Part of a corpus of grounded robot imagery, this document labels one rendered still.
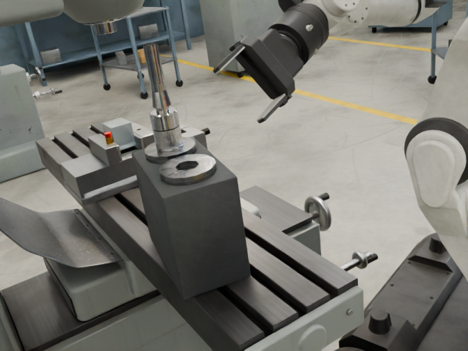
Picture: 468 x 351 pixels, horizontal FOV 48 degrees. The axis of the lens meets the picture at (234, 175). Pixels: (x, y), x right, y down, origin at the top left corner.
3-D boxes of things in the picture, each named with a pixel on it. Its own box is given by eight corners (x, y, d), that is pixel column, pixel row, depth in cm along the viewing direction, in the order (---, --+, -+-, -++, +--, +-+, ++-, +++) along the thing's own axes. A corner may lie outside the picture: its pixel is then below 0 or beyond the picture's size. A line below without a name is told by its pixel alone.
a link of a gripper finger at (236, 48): (214, 76, 84) (237, 53, 87) (222, 69, 82) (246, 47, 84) (207, 68, 84) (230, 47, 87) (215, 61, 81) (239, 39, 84)
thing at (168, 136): (186, 147, 89) (181, 117, 87) (159, 154, 88) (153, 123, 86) (179, 139, 93) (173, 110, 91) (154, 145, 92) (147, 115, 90)
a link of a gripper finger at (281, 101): (263, 116, 84) (285, 92, 86) (253, 121, 87) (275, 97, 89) (270, 123, 84) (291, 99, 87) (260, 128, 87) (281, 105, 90)
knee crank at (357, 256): (368, 255, 165) (368, 239, 162) (383, 263, 160) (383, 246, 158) (315, 284, 155) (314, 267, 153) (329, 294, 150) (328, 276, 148)
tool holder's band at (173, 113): (181, 117, 87) (180, 111, 87) (153, 123, 86) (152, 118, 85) (173, 110, 91) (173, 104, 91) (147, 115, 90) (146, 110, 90)
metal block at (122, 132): (126, 139, 132) (121, 117, 130) (136, 145, 128) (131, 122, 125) (107, 145, 130) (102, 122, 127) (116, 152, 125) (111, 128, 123)
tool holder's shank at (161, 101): (174, 111, 87) (161, 43, 82) (156, 115, 86) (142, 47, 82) (169, 106, 90) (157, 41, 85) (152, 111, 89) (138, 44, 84)
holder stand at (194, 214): (207, 221, 106) (191, 128, 98) (252, 276, 87) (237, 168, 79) (150, 239, 103) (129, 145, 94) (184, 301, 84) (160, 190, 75)
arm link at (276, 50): (271, 108, 92) (307, 68, 97) (302, 92, 84) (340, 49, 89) (223, 54, 89) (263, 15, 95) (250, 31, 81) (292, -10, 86)
